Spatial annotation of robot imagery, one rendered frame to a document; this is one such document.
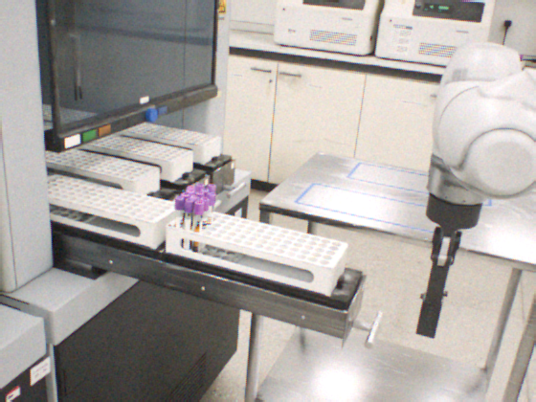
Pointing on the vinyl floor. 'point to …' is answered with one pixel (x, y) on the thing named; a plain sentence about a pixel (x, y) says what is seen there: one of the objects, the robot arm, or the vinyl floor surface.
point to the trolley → (368, 170)
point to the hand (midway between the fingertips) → (429, 315)
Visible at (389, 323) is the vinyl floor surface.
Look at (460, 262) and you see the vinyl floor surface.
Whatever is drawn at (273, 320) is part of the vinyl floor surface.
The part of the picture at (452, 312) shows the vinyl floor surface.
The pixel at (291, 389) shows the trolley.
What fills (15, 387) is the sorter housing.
